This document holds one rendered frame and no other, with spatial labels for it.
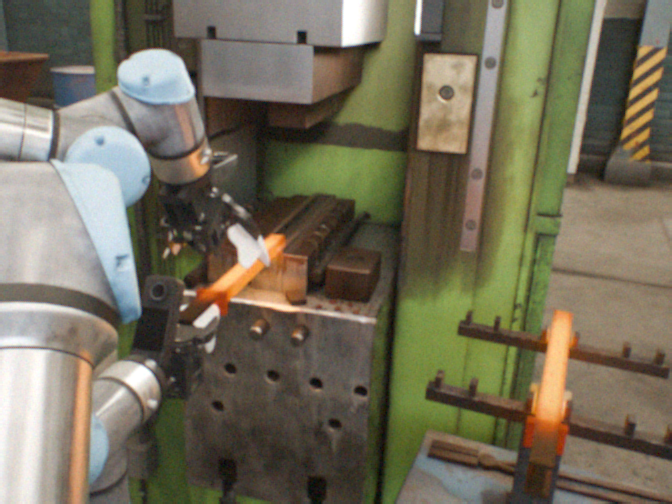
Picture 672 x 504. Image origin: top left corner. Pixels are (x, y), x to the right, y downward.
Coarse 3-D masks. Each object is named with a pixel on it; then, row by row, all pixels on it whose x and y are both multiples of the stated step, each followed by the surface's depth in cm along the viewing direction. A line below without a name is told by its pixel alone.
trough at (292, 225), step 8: (312, 200) 154; (320, 200) 158; (304, 208) 148; (312, 208) 151; (296, 216) 142; (304, 216) 145; (288, 224) 137; (296, 224) 139; (280, 232) 132; (288, 232) 134
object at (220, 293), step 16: (272, 240) 122; (272, 256) 119; (240, 272) 106; (256, 272) 111; (224, 288) 99; (240, 288) 104; (192, 304) 92; (208, 304) 93; (224, 304) 96; (192, 320) 88
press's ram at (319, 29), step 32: (192, 0) 109; (224, 0) 107; (256, 0) 106; (288, 0) 105; (320, 0) 104; (352, 0) 108; (384, 0) 136; (192, 32) 111; (224, 32) 109; (256, 32) 108; (288, 32) 107; (320, 32) 105; (352, 32) 111; (384, 32) 140
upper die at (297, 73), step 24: (216, 48) 110; (240, 48) 109; (264, 48) 108; (288, 48) 107; (312, 48) 107; (336, 48) 121; (360, 48) 142; (216, 72) 112; (240, 72) 111; (264, 72) 110; (288, 72) 109; (312, 72) 108; (336, 72) 124; (360, 72) 145; (216, 96) 113; (240, 96) 112; (264, 96) 111; (288, 96) 110; (312, 96) 110
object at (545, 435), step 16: (560, 320) 104; (560, 336) 99; (560, 352) 94; (560, 368) 89; (544, 384) 85; (560, 384) 86; (544, 400) 82; (560, 400) 82; (528, 416) 77; (544, 416) 78; (528, 432) 77; (544, 432) 74; (560, 432) 75; (544, 448) 71; (560, 448) 76; (528, 464) 74; (544, 464) 68; (528, 480) 72; (544, 480) 69; (544, 496) 69
